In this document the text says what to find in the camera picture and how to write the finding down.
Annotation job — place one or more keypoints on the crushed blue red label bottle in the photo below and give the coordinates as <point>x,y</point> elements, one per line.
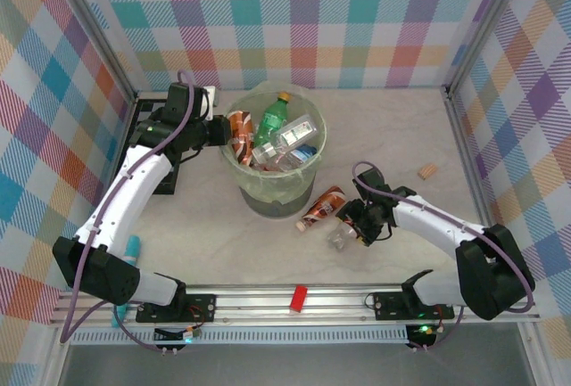
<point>307,153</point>

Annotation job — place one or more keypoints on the brown label bottle beige cap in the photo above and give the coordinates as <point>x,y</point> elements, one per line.
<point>323,205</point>

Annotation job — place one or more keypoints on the black controller board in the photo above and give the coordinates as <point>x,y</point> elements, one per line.
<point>174,337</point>
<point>421,337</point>

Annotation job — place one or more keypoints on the black grey chessboard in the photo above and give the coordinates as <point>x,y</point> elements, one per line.
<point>167,183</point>

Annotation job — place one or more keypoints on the grey mesh waste bin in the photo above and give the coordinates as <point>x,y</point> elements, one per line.
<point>272,207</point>

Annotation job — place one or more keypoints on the red block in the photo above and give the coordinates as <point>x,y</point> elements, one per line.
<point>299,299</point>

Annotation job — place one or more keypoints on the aluminium rail frame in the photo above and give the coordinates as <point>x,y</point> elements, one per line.
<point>259,303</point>

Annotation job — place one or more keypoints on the clear bottle red label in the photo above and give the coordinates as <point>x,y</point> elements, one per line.
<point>340,236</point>

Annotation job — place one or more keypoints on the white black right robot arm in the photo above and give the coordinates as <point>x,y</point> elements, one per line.
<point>428,221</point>

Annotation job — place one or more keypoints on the crushed brown label bottle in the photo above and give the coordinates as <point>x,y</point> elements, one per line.
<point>241,136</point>

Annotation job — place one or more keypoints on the green plastic bin liner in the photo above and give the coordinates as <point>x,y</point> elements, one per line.
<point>267,185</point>

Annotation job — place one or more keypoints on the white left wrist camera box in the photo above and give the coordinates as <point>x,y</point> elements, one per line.
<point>205,101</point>

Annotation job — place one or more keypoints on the clear plastic bottle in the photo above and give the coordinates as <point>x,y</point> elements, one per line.
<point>265,153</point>

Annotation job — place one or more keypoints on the small tan cylinder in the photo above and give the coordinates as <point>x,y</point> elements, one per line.
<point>427,171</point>

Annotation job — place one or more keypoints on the green soda bottle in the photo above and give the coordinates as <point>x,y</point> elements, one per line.
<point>272,120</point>

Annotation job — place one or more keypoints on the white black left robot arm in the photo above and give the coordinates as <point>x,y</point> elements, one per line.
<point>129,190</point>

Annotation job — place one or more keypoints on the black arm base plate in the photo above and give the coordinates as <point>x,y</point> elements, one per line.
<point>201,308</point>
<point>388,306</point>

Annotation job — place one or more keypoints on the aluminium corner post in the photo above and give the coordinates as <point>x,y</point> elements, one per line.
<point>93,34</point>
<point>486,29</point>

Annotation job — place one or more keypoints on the teal tube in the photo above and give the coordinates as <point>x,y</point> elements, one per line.
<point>133,250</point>

